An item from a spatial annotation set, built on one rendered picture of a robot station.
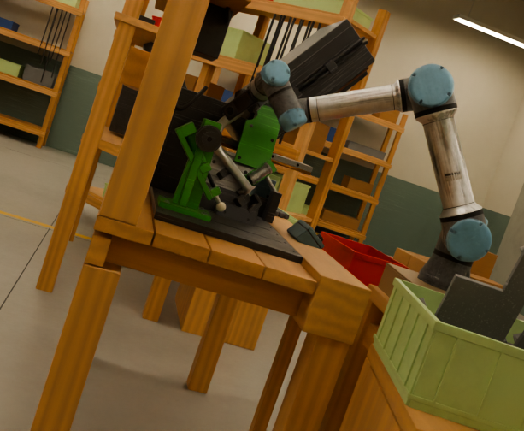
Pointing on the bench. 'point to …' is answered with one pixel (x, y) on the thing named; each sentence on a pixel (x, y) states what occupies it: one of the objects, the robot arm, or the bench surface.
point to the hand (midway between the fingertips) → (238, 111)
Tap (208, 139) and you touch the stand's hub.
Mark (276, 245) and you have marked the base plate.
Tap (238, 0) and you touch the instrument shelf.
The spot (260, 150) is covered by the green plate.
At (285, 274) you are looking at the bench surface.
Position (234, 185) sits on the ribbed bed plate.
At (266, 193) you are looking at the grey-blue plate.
